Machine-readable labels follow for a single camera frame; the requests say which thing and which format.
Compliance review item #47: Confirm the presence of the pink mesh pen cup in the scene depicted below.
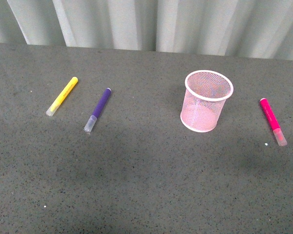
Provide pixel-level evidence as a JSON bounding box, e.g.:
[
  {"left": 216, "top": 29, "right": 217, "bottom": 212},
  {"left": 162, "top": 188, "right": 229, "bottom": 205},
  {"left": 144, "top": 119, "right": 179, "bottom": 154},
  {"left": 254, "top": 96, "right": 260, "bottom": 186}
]
[{"left": 180, "top": 70, "right": 234, "bottom": 133}]

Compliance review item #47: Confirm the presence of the yellow highlighter pen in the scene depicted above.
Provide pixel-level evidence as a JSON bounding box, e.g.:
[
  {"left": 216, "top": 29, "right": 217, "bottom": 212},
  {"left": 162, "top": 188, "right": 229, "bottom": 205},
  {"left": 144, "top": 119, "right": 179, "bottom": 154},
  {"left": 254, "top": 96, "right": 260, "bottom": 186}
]
[{"left": 45, "top": 77, "right": 78, "bottom": 117}]

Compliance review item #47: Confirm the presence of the pink highlighter pen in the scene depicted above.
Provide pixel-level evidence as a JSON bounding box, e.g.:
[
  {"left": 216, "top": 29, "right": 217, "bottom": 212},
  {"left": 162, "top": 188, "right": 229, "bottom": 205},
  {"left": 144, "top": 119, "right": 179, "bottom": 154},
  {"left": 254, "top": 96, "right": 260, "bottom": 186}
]
[{"left": 259, "top": 98, "right": 287, "bottom": 146}]

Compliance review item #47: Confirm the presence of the purple highlighter pen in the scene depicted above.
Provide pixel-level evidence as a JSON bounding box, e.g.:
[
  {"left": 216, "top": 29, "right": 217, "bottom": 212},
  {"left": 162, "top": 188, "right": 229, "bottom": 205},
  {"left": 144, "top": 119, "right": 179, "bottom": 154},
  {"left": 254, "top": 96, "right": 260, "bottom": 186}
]
[{"left": 84, "top": 88, "right": 111, "bottom": 133}]

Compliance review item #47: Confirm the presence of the white pleated curtain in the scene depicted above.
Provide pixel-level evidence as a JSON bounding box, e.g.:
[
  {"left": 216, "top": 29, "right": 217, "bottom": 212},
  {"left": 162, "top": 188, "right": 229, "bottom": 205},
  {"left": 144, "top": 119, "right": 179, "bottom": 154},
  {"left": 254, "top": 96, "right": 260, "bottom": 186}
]
[{"left": 0, "top": 0, "right": 293, "bottom": 60}]

